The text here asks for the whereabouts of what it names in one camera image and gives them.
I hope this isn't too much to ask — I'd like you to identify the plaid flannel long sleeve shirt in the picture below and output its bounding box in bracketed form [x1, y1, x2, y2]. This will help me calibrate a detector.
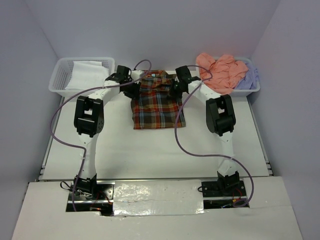
[130, 70, 186, 130]

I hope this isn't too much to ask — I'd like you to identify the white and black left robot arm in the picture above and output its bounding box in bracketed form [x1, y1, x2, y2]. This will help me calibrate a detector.
[73, 65, 146, 199]

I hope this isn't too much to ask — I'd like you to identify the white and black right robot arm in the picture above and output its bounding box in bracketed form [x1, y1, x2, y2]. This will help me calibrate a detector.
[168, 65, 240, 196]

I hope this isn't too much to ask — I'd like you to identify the orange crumpled shirt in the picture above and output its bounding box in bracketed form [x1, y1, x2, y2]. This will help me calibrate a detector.
[196, 53, 249, 95]

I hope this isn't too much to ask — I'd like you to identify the white folded cloth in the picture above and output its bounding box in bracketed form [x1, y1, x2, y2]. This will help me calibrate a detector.
[65, 61, 110, 90]

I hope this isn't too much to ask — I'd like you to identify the white plastic basket left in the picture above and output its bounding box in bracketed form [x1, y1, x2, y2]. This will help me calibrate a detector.
[48, 57, 115, 98]

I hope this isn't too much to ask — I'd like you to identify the white plastic basket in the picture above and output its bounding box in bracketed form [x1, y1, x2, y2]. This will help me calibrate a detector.
[194, 57, 262, 99]
[48, 57, 115, 98]

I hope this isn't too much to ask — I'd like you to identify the white plastic basket right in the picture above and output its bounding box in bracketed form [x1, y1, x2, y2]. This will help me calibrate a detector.
[194, 57, 262, 99]

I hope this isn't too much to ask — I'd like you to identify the lavender crumpled shirt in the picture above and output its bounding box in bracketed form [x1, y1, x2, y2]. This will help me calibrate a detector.
[235, 62, 260, 90]

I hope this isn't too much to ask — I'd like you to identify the silver foil tape panel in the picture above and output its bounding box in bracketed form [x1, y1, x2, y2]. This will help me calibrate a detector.
[113, 179, 205, 217]

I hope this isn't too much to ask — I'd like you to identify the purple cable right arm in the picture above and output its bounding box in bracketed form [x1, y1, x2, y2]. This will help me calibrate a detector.
[173, 64, 256, 208]

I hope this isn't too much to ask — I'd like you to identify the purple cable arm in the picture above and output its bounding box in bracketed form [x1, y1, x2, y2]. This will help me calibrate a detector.
[49, 59, 153, 212]
[173, 64, 256, 208]

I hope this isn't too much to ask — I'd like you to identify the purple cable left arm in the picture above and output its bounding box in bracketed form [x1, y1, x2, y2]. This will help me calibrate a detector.
[49, 59, 153, 212]

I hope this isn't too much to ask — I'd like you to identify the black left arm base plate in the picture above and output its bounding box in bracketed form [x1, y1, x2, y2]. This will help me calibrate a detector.
[59, 181, 115, 217]

